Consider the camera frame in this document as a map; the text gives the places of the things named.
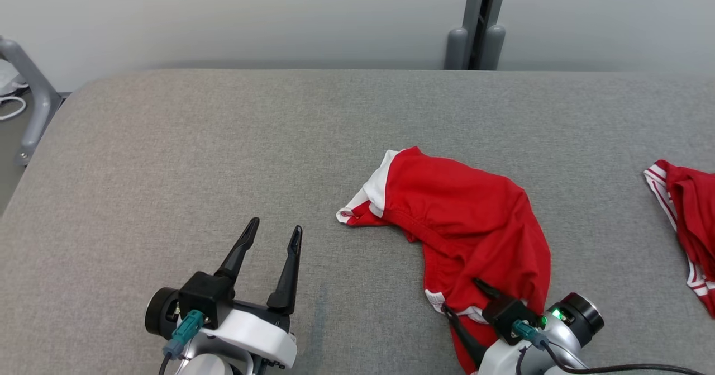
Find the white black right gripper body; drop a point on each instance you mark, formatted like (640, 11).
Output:
(578, 319)

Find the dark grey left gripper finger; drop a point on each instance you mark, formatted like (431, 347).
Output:
(237, 252)
(287, 274)

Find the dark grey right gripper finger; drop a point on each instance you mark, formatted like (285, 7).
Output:
(463, 336)
(487, 290)

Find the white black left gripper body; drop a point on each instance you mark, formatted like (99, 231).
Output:
(257, 336)

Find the red garment with white trim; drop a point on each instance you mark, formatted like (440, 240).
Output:
(463, 224)

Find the red jersey with striped cuffs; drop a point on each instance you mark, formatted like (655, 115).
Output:
(695, 207)

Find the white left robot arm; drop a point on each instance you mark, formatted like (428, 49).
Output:
(209, 366)

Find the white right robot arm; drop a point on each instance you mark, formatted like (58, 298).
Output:
(558, 366)

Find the white object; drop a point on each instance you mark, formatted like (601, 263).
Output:
(6, 81)

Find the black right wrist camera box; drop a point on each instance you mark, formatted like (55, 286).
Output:
(505, 313)

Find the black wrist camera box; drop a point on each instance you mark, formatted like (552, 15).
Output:
(505, 313)
(204, 299)

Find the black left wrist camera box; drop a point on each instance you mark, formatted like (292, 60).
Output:
(204, 299)

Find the grey partition post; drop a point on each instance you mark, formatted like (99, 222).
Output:
(457, 48)

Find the grey tubular metal frame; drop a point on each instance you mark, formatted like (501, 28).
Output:
(33, 95)

